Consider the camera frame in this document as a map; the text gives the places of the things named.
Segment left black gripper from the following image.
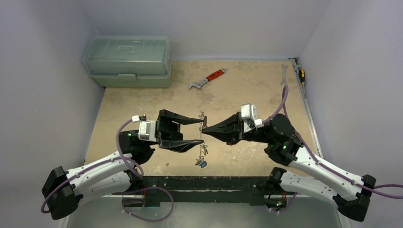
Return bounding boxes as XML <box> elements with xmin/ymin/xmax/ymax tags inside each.
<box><xmin>143</xmin><ymin>111</ymin><xmax>202</xmax><ymax>151</ymax></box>

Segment key with blue tag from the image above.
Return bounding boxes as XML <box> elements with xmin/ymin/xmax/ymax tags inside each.
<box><xmin>199</xmin><ymin>161</ymin><xmax>207</xmax><ymax>168</ymax></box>

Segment yellow black screwdriver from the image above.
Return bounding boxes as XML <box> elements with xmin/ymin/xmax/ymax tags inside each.
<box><xmin>298</xmin><ymin>69</ymin><xmax>306</xmax><ymax>86</ymax></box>

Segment aluminium side rail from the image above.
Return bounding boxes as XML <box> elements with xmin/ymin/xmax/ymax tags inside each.
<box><xmin>288</xmin><ymin>57</ymin><xmax>323</xmax><ymax>158</ymax></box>

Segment red handled adjustable wrench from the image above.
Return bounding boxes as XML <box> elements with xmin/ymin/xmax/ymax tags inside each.
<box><xmin>188</xmin><ymin>68</ymin><xmax>227</xmax><ymax>90</ymax></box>

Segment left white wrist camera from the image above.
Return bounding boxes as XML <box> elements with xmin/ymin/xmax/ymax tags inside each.
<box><xmin>132</xmin><ymin>115</ymin><xmax>157</xmax><ymax>142</ymax></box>

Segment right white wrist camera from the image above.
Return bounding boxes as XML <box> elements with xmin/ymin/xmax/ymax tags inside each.
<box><xmin>241</xmin><ymin>103</ymin><xmax>264</xmax><ymax>132</ymax></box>

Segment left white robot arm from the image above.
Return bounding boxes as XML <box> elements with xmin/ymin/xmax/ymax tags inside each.
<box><xmin>40</xmin><ymin>109</ymin><xmax>204</xmax><ymax>220</ymax></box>

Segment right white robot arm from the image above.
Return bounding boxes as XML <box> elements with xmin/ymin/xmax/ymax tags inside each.
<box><xmin>201</xmin><ymin>113</ymin><xmax>376</xmax><ymax>222</ymax></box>

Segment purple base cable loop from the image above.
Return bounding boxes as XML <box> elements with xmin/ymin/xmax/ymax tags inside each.
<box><xmin>121</xmin><ymin>185</ymin><xmax>175</xmax><ymax>222</ymax></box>

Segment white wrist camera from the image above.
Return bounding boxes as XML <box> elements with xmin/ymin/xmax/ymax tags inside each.
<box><xmin>241</xmin><ymin>103</ymin><xmax>264</xmax><ymax>132</ymax></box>
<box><xmin>132</xmin><ymin>115</ymin><xmax>157</xmax><ymax>142</ymax></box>

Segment silver open-end spanner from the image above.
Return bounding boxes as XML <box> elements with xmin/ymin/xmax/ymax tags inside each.
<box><xmin>280</xmin><ymin>64</ymin><xmax>288</xmax><ymax>86</ymax></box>

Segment green translucent plastic toolbox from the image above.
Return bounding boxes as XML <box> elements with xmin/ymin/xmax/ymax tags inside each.
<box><xmin>83</xmin><ymin>36</ymin><xmax>173</xmax><ymax>88</ymax></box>

